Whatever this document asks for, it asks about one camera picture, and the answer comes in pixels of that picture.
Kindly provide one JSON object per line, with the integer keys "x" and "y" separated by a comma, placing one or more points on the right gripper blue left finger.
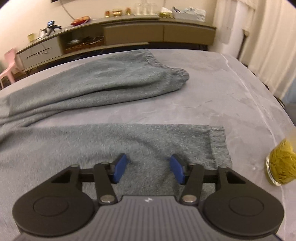
{"x": 105, "y": 174}

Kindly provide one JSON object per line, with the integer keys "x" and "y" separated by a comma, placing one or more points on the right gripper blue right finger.
{"x": 190, "y": 175}

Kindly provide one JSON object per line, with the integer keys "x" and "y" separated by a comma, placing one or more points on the grey sweatpants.
{"x": 146, "y": 104}

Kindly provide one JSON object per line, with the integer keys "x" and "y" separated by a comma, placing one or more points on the glass jar yellow contents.
{"x": 280, "y": 162}

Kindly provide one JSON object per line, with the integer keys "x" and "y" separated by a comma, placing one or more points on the long grey tv cabinet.
{"x": 115, "y": 32}

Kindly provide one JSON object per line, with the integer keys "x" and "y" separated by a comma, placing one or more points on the white tower air conditioner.
{"x": 228, "y": 22}

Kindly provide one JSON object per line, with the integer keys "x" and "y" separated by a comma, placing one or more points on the cream window curtain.
{"x": 269, "y": 50}

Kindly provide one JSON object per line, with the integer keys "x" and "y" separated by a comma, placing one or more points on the pink plastic child chair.
{"x": 10, "y": 58}

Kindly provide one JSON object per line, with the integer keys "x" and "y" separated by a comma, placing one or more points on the red plate of fruit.
{"x": 80, "y": 21}

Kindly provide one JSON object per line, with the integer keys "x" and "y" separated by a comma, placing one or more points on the spare handheld gripper device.
{"x": 51, "y": 27}

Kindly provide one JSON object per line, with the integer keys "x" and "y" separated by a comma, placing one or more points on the white box of items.
{"x": 189, "y": 13}

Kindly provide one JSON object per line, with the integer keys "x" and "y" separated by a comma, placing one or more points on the gold ornament set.
{"x": 118, "y": 12}

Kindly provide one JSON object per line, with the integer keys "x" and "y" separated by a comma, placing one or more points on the gold tissue box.
{"x": 165, "y": 13}

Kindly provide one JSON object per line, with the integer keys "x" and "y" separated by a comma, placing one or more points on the clear glasses on tray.
{"x": 145, "y": 8}

